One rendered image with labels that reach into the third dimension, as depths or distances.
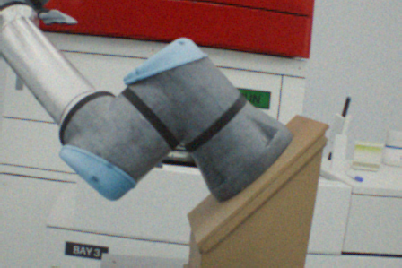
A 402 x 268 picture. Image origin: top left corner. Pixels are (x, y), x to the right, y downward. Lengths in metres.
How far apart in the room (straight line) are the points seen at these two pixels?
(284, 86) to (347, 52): 1.60
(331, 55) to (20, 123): 1.94
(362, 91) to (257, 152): 2.69
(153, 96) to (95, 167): 0.13
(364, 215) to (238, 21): 0.74
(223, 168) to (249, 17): 1.04
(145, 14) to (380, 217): 0.87
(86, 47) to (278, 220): 1.18
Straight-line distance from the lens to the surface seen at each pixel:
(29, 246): 2.32
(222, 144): 1.22
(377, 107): 3.91
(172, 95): 1.21
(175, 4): 2.20
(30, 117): 2.26
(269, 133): 1.25
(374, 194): 1.72
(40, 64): 1.36
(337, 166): 1.97
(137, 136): 1.21
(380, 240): 1.74
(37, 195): 2.29
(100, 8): 2.20
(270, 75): 2.28
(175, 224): 1.65
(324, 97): 3.84
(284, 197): 1.17
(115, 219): 1.65
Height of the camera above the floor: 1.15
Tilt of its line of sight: 3 degrees down
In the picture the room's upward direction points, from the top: 7 degrees clockwise
